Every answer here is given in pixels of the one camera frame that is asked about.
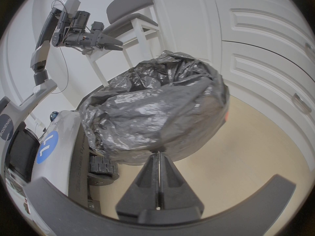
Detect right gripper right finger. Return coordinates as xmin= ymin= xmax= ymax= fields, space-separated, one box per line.
xmin=160 ymin=152 xmax=205 ymax=218

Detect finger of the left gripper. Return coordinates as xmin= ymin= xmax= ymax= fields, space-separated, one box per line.
xmin=101 ymin=32 xmax=124 ymax=46
xmin=102 ymin=44 xmax=123 ymax=52

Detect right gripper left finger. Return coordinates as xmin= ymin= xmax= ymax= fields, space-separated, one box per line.
xmin=115 ymin=152 xmax=161 ymax=222

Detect black plastic bag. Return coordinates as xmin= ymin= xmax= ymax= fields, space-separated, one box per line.
xmin=79 ymin=50 xmax=230 ymax=166

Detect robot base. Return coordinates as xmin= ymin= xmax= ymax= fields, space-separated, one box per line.
xmin=0 ymin=79 xmax=121 ymax=218

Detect grey cushioned white chair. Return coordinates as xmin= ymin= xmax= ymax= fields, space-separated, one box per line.
xmin=92 ymin=0 xmax=163 ymax=86

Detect white wardrobe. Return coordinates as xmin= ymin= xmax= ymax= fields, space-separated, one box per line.
xmin=150 ymin=0 xmax=315 ymax=125

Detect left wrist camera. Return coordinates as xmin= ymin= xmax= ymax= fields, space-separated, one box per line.
xmin=91 ymin=21 xmax=104 ymax=33

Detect black cable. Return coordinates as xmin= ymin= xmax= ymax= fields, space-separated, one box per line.
xmin=52 ymin=46 xmax=70 ymax=94

